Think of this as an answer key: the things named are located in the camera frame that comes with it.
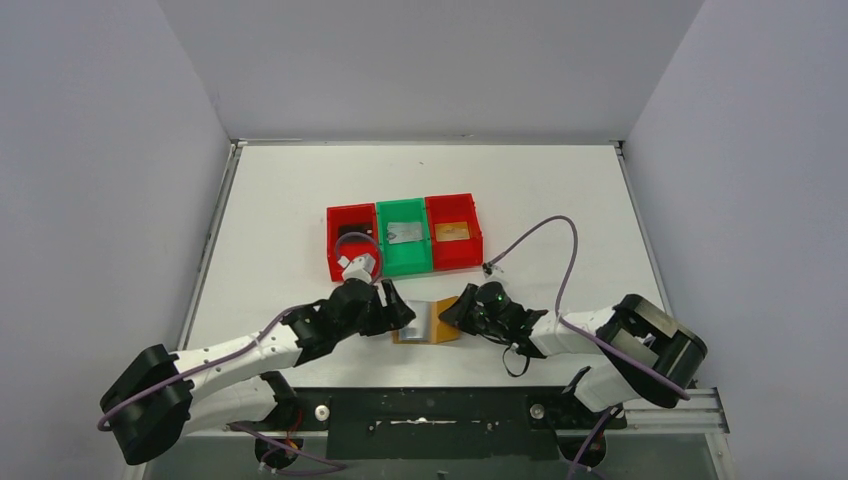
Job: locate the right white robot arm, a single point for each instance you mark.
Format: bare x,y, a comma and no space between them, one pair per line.
643,352

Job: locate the red bin with gold card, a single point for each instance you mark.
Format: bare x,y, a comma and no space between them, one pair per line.
458,254

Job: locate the gold card in bin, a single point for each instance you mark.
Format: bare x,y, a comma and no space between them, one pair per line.
452,231

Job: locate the green plastic bin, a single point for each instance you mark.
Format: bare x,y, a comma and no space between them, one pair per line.
408,258

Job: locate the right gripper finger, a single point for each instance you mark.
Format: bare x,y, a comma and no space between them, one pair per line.
457,316
467,300

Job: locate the yellow leather card holder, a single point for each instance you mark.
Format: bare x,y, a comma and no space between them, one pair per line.
440,332

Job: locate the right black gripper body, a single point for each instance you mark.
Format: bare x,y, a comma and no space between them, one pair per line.
481,322

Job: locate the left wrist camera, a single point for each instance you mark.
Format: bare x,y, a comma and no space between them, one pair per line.
362,267

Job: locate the grey VIP credit card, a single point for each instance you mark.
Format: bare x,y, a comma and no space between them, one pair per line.
418,330

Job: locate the black card in bin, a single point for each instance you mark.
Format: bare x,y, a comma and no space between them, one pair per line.
357,231

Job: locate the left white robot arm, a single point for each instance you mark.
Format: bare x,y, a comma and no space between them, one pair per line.
157,398

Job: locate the red bin with black card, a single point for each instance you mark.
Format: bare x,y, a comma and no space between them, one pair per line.
337,247

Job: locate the silver card in bin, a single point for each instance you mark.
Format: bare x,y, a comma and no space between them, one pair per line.
404,232

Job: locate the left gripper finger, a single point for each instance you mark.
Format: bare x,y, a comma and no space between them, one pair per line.
394,304
391,319

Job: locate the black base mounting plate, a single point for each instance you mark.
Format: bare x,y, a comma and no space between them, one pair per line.
538,423

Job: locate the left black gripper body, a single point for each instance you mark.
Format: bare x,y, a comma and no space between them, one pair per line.
384,307

